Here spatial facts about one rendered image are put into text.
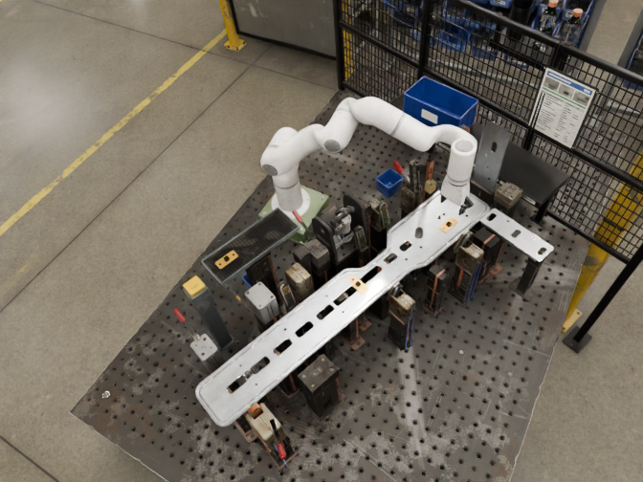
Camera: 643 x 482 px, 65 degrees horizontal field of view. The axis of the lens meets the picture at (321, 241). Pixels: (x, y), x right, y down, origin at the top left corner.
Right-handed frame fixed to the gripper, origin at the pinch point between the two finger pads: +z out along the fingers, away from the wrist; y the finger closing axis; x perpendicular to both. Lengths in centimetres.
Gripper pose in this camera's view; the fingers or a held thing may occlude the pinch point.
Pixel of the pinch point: (453, 205)
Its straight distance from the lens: 206.1
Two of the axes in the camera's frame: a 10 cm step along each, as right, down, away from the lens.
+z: 0.8, 5.9, 8.0
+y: 6.6, 5.7, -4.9
